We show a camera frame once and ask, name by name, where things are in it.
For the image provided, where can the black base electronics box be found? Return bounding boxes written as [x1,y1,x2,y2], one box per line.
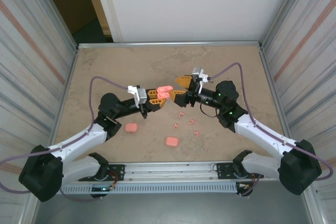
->
[90,185,110,199]
[235,181,253,198]

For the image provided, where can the aluminium table frame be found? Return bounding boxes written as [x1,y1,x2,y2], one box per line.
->
[46,40,294,164]

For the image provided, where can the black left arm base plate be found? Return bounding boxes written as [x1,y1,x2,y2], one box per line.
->
[106,164,125,182]

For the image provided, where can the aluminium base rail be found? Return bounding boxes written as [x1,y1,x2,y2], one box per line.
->
[61,161,281,183]

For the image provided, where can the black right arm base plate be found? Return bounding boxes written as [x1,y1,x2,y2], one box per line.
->
[214,162,265,180]

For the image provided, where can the grey slotted cable duct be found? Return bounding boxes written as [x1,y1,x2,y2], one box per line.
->
[60,183,237,195]

